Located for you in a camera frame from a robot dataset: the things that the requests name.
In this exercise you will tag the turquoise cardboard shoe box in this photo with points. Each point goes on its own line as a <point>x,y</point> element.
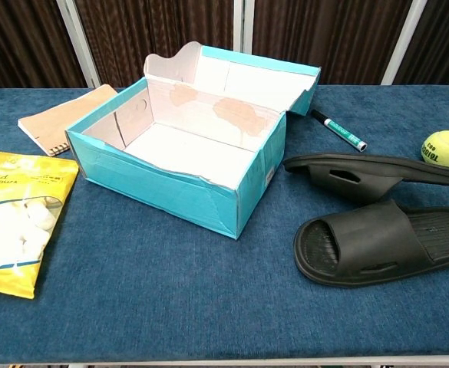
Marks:
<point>162,188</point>

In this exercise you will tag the black rubber slipper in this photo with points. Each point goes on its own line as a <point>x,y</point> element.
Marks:
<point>370,176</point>
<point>377,237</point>

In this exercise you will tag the blue table cloth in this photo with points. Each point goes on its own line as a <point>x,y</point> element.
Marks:
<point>170,299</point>

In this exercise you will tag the green and black marker pen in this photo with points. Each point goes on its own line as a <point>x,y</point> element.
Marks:
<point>341,132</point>

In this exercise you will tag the brown spiral notebook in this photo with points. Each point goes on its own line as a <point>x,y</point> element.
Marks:
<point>67,119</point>

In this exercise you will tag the dark pleated partition panel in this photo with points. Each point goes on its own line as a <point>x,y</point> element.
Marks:
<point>17,38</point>
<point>151,27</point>
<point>446,38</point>
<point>316,27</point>

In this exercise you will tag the yellow marshmallow bag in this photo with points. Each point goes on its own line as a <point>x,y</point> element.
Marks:
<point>13,230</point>

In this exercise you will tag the yellow tennis ball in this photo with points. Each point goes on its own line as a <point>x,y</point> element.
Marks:
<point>444,148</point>

